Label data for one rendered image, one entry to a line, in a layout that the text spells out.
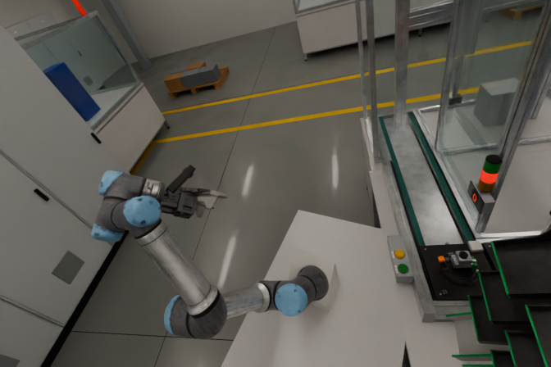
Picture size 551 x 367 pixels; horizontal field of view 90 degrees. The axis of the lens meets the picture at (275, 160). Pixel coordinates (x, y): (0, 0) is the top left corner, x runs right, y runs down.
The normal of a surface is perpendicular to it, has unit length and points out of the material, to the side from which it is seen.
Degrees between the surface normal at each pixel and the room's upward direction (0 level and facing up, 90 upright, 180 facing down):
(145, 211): 72
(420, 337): 0
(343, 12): 90
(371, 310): 0
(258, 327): 0
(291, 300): 44
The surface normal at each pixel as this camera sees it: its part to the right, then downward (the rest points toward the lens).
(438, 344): -0.26, -0.73
